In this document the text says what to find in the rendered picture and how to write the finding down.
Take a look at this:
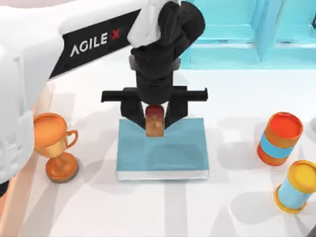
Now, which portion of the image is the light blue rack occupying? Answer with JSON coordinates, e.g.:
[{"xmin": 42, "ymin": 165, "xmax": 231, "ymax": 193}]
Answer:
[{"xmin": 181, "ymin": 0, "xmax": 316, "ymax": 71}]

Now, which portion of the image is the orange and blue can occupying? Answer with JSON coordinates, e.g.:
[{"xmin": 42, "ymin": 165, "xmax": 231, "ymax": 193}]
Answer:
[{"xmin": 256, "ymin": 111, "xmax": 304, "ymax": 167}]

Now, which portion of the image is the golden trophy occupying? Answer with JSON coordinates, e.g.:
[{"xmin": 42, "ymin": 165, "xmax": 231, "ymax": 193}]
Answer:
[{"xmin": 32, "ymin": 113, "xmax": 80, "ymax": 184}]

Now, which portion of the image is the reddish brown small block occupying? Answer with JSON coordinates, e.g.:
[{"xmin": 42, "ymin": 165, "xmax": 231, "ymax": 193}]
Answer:
[{"xmin": 145, "ymin": 104, "xmax": 165, "ymax": 137}]

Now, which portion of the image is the blue book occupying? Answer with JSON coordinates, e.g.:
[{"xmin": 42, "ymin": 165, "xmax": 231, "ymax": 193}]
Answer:
[{"xmin": 116, "ymin": 118, "xmax": 210, "ymax": 182}]

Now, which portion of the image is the yellow and blue can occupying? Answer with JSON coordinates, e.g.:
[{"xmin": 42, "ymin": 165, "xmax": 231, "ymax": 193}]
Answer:
[{"xmin": 273, "ymin": 159, "xmax": 316, "ymax": 214}]

